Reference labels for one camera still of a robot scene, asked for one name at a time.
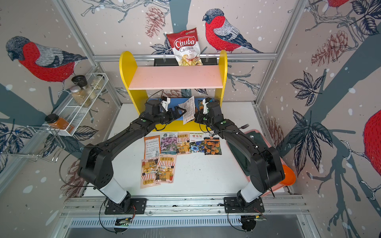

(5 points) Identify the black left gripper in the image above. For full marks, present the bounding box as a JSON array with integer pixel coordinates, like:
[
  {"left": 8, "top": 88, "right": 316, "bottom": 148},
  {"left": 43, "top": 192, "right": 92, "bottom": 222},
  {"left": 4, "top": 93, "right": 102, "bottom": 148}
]
[{"left": 153, "top": 106, "right": 187, "bottom": 126}]

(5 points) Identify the white text seed bag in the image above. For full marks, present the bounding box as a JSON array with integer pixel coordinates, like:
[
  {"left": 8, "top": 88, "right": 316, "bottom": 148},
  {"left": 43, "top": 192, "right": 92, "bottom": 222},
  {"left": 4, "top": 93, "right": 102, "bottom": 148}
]
[{"left": 178, "top": 96, "right": 195, "bottom": 125}]

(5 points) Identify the blue flower seed bag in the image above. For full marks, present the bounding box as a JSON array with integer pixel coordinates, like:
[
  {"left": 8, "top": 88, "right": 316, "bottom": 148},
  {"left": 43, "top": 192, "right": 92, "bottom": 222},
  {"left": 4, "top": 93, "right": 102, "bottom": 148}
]
[{"left": 190, "top": 132, "right": 205, "bottom": 153}]

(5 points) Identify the orange flower seed bag top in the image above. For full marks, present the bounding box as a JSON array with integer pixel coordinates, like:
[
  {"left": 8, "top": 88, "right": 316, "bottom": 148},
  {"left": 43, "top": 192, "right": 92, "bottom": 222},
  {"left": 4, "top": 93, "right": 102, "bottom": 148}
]
[{"left": 203, "top": 133, "right": 222, "bottom": 155}]

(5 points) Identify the orange flower seed bag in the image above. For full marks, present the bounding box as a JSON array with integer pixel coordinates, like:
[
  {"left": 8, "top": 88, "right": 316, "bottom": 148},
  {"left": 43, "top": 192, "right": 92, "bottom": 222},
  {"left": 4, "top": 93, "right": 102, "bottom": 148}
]
[
  {"left": 195, "top": 97, "right": 213, "bottom": 112},
  {"left": 203, "top": 133, "right": 222, "bottom": 155}
]

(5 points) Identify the purple flower seed bag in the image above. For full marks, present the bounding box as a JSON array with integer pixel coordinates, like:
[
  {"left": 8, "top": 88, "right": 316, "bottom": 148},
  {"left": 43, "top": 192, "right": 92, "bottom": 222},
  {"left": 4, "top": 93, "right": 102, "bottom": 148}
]
[{"left": 160, "top": 132, "right": 178, "bottom": 155}]

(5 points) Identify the market stall seed bag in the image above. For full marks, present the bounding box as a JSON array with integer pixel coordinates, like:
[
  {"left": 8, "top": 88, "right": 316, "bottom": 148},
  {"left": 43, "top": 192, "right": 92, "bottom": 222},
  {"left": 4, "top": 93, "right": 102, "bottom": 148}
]
[{"left": 177, "top": 132, "right": 190, "bottom": 155}]

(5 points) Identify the orange white seed bag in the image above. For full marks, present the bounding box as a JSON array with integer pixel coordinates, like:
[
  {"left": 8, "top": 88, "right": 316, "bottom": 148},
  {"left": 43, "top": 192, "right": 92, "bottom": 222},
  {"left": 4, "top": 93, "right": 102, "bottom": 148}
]
[{"left": 144, "top": 135, "right": 160, "bottom": 160}]

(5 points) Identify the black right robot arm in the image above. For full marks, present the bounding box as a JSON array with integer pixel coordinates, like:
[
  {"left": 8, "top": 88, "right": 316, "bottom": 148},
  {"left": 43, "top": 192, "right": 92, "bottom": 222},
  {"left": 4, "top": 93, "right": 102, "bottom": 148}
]
[{"left": 194, "top": 98, "right": 285, "bottom": 207}]

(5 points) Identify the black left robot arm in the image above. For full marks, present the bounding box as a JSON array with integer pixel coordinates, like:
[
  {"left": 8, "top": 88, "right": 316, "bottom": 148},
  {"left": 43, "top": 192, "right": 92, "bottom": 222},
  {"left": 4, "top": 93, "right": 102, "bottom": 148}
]
[{"left": 77, "top": 100, "right": 187, "bottom": 204}]

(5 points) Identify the orange flower seed bag lower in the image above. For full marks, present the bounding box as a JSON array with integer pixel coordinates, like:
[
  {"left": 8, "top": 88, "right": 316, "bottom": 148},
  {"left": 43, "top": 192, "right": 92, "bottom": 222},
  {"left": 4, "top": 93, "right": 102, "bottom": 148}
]
[{"left": 195, "top": 97, "right": 213, "bottom": 112}]

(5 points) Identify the yellow two-tier shelf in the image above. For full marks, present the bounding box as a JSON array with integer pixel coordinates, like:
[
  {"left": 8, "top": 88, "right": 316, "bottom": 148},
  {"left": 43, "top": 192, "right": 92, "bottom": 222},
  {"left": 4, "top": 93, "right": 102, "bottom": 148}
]
[{"left": 119, "top": 51, "right": 227, "bottom": 131}]

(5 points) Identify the red Chuba chips bag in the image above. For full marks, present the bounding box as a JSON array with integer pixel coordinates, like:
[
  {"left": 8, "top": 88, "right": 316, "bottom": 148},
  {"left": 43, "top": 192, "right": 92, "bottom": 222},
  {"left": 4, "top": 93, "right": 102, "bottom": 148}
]
[{"left": 167, "top": 28, "right": 202, "bottom": 66}]

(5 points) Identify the pink tray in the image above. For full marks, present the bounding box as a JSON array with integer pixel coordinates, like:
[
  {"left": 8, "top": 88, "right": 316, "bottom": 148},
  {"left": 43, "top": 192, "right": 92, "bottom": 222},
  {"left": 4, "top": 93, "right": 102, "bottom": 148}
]
[{"left": 227, "top": 130, "right": 285, "bottom": 192}]

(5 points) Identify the clear spice jar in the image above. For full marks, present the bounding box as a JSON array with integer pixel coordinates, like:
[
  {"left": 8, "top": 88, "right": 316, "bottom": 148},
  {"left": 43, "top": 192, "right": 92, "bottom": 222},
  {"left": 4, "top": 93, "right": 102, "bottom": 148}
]
[{"left": 91, "top": 74, "right": 104, "bottom": 90}]

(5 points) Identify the silver lid spice jar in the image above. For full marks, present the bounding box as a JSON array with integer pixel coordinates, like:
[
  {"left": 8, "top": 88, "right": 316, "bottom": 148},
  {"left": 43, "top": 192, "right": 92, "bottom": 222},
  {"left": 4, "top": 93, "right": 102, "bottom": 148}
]
[{"left": 69, "top": 85, "right": 91, "bottom": 108}]

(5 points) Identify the black lid spice jar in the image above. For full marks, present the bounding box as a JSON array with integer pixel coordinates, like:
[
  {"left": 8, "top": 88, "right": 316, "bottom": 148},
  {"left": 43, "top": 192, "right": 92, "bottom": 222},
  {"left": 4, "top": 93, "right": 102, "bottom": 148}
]
[{"left": 71, "top": 75, "right": 96, "bottom": 100}]

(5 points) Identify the orange sauce jar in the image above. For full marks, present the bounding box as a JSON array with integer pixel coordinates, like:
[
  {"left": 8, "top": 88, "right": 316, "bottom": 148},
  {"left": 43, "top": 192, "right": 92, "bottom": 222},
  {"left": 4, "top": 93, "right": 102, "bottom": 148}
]
[{"left": 45, "top": 114, "right": 74, "bottom": 133}]

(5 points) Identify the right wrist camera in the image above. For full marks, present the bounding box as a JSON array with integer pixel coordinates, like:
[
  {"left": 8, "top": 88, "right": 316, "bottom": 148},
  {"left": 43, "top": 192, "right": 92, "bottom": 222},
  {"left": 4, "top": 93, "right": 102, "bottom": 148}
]
[{"left": 202, "top": 98, "right": 209, "bottom": 115}]

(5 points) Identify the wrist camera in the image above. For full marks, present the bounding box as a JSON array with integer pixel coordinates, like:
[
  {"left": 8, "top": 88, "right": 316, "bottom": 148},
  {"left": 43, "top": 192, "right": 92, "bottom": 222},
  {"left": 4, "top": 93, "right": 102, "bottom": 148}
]
[
  {"left": 161, "top": 96, "right": 171, "bottom": 112},
  {"left": 202, "top": 98, "right": 209, "bottom": 115}
]

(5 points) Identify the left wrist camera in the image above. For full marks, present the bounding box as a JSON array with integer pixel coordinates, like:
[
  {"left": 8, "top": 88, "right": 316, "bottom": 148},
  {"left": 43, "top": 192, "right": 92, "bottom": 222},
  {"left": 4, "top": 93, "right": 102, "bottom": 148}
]
[{"left": 161, "top": 96, "right": 171, "bottom": 112}]

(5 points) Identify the black wall bracket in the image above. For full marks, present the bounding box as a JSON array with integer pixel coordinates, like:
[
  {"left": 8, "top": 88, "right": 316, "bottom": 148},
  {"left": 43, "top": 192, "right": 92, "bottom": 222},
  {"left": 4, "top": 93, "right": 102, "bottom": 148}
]
[{"left": 154, "top": 58, "right": 218, "bottom": 66}]

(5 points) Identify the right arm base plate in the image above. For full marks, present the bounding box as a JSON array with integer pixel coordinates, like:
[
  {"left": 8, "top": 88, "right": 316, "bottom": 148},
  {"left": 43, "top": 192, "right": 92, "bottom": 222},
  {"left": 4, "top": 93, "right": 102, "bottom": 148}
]
[{"left": 222, "top": 197, "right": 265, "bottom": 214}]

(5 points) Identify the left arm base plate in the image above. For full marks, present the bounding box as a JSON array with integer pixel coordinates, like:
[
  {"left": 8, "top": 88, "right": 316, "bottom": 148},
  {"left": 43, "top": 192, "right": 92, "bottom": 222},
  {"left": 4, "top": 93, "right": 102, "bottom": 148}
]
[{"left": 105, "top": 198, "right": 147, "bottom": 215}]

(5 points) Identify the white wire spice rack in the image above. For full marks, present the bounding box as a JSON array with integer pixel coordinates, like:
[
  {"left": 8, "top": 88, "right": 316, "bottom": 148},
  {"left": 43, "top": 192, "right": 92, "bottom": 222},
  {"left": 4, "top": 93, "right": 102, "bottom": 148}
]
[{"left": 45, "top": 73, "right": 109, "bottom": 136}]

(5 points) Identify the chrome wire hook rack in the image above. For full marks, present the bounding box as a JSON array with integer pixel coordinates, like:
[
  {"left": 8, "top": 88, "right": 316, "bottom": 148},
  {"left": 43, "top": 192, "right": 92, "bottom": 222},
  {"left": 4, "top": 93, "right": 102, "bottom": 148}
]
[{"left": 1, "top": 124, "right": 65, "bottom": 164}]

